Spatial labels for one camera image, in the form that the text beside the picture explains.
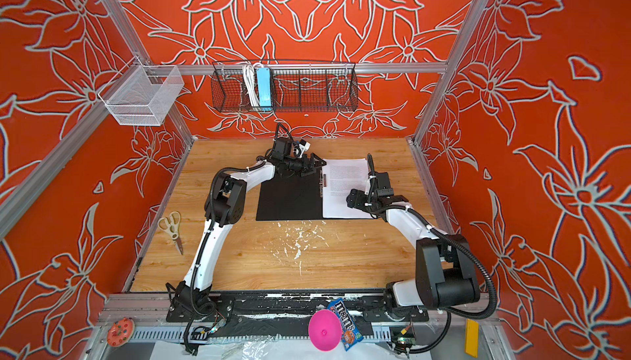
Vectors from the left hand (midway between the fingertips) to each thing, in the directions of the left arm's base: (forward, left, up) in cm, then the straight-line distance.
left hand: (321, 165), depth 100 cm
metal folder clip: (-5, -1, -6) cm, 8 cm away
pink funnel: (-56, -4, -2) cm, 57 cm away
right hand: (-15, -13, -1) cm, 20 cm away
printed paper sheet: (0, -9, -7) cm, 11 cm away
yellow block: (-55, -46, -9) cm, 73 cm away
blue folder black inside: (-13, +11, -6) cm, 18 cm away
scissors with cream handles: (-27, +56, -7) cm, 63 cm away
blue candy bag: (-56, -11, -6) cm, 57 cm away
